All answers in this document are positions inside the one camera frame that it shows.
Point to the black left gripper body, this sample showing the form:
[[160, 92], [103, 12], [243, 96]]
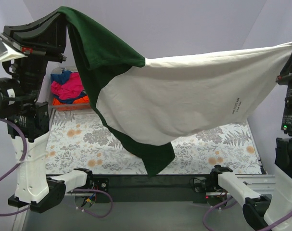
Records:
[[36, 48]]

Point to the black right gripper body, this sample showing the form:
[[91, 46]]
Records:
[[290, 77]]

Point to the white and green t-shirt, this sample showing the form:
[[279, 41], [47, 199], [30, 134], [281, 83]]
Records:
[[148, 103]]

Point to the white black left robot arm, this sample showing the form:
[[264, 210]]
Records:
[[24, 54]]

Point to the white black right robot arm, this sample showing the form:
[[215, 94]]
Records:
[[260, 212]]

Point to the navy blue t-shirt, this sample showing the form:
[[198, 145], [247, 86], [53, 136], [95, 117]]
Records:
[[61, 78]]

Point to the clear plastic bin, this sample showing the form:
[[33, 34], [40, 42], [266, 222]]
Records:
[[67, 107]]

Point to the pink t-shirt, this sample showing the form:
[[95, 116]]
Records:
[[70, 90]]

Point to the orange t-shirt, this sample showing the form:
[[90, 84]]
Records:
[[80, 100]]

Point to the floral patterned table mat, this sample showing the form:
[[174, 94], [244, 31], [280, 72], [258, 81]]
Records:
[[78, 139]]

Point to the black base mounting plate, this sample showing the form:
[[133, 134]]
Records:
[[160, 188]]

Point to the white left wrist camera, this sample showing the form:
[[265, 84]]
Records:
[[7, 53]]

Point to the aluminium frame rail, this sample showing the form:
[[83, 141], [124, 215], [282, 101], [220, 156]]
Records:
[[258, 181]]

